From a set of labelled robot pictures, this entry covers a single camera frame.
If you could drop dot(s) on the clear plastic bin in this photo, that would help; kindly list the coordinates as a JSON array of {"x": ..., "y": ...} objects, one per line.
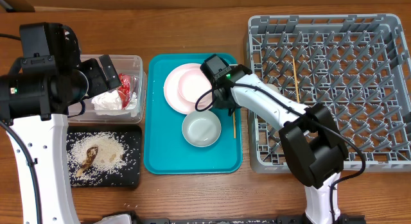
[{"x": 131, "y": 65}]

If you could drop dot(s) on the grey dishwasher rack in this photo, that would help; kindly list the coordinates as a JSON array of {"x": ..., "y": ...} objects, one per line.
[{"x": 358, "y": 66}]

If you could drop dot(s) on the grey bowl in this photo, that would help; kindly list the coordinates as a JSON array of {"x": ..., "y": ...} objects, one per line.
[{"x": 201, "y": 129}]

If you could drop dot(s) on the pink plate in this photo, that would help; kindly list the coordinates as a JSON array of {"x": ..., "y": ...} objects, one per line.
[{"x": 171, "y": 93}]

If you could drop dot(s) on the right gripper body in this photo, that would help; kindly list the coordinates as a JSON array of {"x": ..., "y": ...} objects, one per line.
[{"x": 224, "y": 102}]

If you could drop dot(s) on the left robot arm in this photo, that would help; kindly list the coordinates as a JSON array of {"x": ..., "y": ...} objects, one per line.
[{"x": 35, "y": 98}]

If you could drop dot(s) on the teal serving tray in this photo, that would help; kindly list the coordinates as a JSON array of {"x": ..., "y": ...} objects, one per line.
[{"x": 166, "y": 151}]

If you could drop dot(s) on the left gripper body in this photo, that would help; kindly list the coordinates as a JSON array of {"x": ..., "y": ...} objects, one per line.
[{"x": 97, "y": 83}]

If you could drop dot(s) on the cream paper cup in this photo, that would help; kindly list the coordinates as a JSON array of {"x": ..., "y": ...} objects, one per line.
[{"x": 273, "y": 87}]

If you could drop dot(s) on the rice and food scraps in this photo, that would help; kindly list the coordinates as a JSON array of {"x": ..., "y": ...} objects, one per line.
[{"x": 96, "y": 155}]

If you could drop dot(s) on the black plastic tray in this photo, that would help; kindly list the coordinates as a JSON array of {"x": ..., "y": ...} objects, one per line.
[{"x": 135, "y": 160}]

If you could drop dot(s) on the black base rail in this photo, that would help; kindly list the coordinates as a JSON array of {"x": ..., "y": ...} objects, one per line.
[{"x": 291, "y": 219}]

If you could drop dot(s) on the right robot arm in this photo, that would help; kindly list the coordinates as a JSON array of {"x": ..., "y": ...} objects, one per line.
[{"x": 313, "y": 148}]

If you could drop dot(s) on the white napkin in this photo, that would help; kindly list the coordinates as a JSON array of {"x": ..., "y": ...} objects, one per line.
[{"x": 111, "y": 104}]

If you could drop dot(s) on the pink bowl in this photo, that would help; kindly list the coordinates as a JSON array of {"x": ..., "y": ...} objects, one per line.
[{"x": 193, "y": 84}]

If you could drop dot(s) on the wooden chopstick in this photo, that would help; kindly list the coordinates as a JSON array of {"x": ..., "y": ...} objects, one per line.
[
  {"x": 296, "y": 81},
  {"x": 234, "y": 124}
]

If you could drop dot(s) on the red snack wrapper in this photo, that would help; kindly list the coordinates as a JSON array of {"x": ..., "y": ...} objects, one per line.
[{"x": 124, "y": 90}]

